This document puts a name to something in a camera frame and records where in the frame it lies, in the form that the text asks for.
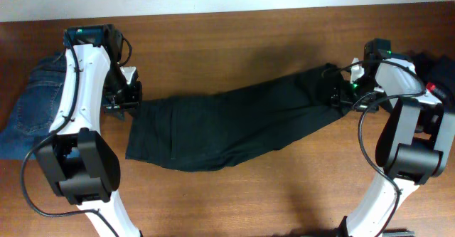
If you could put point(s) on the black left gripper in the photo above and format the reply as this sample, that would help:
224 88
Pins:
119 105

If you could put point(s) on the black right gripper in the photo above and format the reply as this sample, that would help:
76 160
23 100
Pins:
338 94

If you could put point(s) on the black trousers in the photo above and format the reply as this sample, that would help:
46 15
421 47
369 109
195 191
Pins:
202 133

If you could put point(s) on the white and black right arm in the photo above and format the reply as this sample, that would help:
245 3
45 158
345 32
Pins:
414 146

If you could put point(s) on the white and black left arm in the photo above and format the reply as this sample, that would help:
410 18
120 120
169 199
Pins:
76 161

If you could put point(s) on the folded blue denim jeans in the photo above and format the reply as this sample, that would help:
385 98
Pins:
35 109

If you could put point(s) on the black garment with red label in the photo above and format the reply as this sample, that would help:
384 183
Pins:
438 75

